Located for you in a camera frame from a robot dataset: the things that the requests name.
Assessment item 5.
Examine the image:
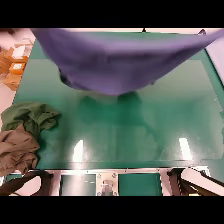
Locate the purple T-shirt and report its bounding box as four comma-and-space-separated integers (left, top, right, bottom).
30, 28, 224, 97

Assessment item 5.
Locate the green garment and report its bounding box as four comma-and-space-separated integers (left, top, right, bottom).
0, 101, 62, 140

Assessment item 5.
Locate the brown garment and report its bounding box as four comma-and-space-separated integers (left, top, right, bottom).
0, 124, 41, 178

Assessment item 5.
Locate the silver frame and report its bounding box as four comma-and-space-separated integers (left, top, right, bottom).
0, 166, 224, 197

